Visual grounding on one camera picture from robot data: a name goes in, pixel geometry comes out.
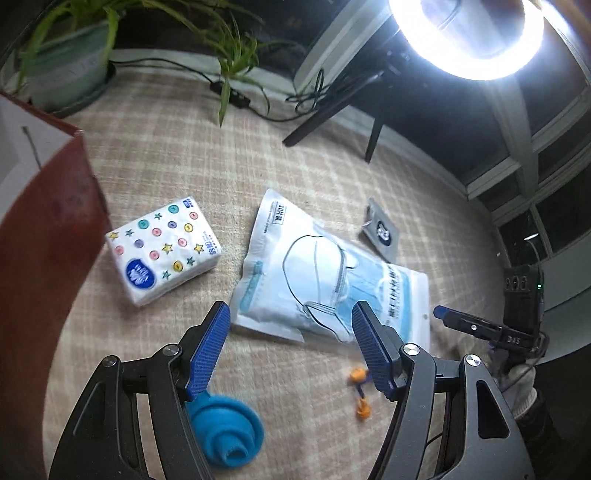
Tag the potted spider plant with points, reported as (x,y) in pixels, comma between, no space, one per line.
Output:
(69,60)

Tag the black tripod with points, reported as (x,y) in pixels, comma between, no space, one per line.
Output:
(323,115)

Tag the red cardboard box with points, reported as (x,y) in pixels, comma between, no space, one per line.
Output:
(41,230)

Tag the person's right forearm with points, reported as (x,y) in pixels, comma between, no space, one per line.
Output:
(540,434)

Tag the dotted tissue pack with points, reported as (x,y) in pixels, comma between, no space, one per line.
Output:
(157,258)

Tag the grey striped sachet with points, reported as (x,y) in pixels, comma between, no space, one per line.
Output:
(381,230)

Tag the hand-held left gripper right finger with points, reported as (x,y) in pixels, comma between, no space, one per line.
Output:
(369,341)

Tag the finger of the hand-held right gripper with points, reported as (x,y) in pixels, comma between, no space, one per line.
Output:
(466,323)

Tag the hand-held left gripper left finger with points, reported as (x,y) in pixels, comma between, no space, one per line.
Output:
(207,350)

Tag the blue cloth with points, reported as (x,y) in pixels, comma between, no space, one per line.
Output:
(221,429)

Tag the blue face mask package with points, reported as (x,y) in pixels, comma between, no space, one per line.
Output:
(314,277)

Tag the beige checkered blanket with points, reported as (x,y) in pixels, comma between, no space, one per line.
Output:
(184,161)

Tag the person's right hand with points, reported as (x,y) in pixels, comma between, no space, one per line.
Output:
(521,387)

